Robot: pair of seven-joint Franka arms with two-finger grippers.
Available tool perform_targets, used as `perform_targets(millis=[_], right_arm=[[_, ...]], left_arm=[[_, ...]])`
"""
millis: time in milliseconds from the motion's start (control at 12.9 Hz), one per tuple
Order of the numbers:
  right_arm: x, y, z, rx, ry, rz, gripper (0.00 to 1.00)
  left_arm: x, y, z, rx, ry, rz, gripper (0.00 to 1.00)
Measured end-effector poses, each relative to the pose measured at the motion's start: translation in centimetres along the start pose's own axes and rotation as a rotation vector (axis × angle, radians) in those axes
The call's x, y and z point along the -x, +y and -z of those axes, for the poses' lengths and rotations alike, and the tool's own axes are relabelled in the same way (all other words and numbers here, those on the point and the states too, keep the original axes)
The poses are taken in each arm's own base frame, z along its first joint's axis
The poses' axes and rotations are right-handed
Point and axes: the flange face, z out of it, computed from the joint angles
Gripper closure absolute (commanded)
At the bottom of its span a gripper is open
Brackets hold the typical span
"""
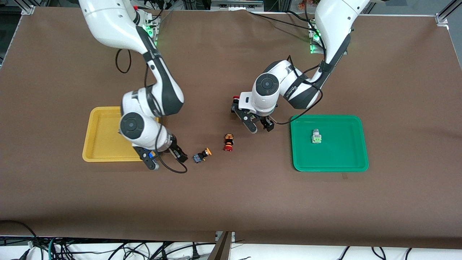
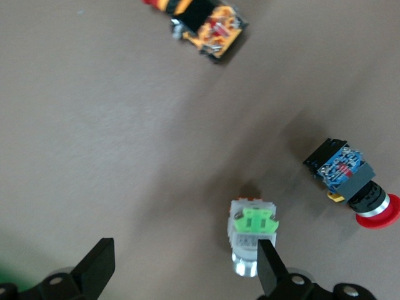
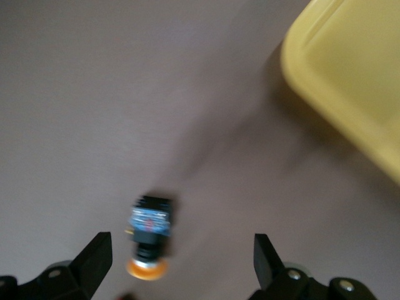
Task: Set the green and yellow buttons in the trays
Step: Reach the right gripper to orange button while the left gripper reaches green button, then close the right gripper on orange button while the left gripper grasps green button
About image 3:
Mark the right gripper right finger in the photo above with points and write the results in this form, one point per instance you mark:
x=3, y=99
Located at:
x=272, y=275

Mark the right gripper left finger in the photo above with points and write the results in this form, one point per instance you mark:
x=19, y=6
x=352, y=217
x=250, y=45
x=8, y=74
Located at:
x=84, y=268

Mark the yellow push button switch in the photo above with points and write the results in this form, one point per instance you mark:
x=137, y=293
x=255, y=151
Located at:
x=151, y=222

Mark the yellow plastic tray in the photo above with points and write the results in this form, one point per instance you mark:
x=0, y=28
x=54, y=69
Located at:
x=353, y=62

